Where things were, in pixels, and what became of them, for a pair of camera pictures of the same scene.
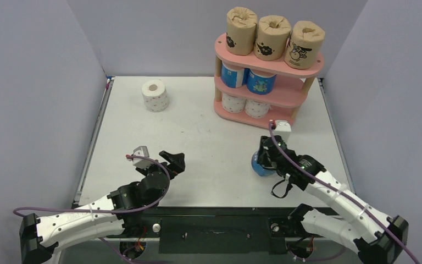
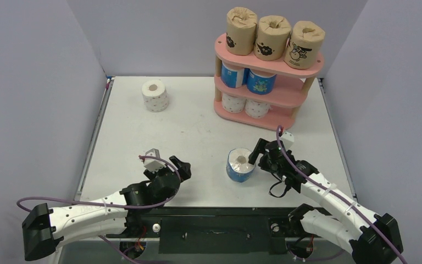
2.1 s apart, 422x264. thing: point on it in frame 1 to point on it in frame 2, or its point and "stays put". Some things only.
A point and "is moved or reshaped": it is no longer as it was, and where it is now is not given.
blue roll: [257, 84] stays put
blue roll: [258, 168] is moved or reshaped
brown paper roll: [272, 38] stays put
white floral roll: [255, 109] stays put
